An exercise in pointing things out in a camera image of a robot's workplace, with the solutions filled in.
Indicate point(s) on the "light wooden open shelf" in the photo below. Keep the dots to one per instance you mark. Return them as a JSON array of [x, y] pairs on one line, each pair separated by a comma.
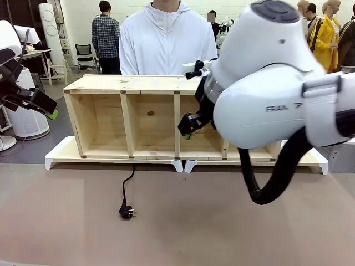
[[124, 119]]

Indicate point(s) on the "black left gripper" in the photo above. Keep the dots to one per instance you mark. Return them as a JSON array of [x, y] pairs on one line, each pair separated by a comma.
[[12, 80]]

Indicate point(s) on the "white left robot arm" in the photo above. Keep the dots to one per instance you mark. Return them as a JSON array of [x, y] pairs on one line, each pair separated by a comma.
[[7, 34]]

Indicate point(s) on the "bare beige mannequin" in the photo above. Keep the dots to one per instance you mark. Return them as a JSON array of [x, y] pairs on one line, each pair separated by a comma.
[[303, 11]]

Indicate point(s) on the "person in plaid shirt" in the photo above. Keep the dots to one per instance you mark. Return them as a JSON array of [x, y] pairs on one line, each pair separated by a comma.
[[105, 36]]

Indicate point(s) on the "person in white hoodie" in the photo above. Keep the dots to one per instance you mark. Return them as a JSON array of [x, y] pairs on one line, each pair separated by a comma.
[[166, 41]]

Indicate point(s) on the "white standing air conditioner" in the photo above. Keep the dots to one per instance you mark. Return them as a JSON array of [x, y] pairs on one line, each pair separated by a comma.
[[51, 30]]

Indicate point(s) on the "mannequin in yellow raincoat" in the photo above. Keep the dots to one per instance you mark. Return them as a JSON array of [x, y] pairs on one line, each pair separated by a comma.
[[327, 38]]

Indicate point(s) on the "white humanoid robot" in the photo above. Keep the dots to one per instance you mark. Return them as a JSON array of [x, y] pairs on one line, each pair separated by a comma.
[[226, 26]]

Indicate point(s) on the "white power strip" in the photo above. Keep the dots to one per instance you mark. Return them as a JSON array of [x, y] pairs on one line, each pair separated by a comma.
[[191, 67]]

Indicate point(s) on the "white round air purifier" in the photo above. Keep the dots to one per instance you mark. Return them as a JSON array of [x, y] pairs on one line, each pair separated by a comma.
[[27, 122]]

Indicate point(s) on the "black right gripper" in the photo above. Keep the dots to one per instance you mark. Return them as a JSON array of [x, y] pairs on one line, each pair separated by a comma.
[[204, 106]]

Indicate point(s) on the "light wooden side table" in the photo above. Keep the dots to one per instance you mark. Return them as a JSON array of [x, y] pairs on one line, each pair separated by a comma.
[[36, 52]]

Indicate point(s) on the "white fan base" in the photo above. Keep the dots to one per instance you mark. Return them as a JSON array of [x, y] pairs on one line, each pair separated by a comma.
[[7, 142]]

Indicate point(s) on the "black plug on power strip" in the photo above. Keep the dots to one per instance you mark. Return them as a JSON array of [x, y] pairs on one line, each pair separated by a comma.
[[197, 72]]

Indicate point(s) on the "light wooden stool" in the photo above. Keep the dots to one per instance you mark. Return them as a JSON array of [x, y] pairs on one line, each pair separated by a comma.
[[56, 70]]

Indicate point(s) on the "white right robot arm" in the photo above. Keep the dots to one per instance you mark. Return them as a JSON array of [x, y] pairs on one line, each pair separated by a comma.
[[258, 83]]

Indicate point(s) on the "black mesh office chair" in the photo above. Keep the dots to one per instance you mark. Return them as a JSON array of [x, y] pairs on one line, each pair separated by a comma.
[[84, 52]]

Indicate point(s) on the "person in brown jacket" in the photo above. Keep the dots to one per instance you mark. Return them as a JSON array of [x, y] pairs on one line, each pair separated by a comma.
[[346, 44]]

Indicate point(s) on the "person in dark top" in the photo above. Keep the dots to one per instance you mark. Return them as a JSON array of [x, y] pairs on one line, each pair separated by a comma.
[[214, 25]]

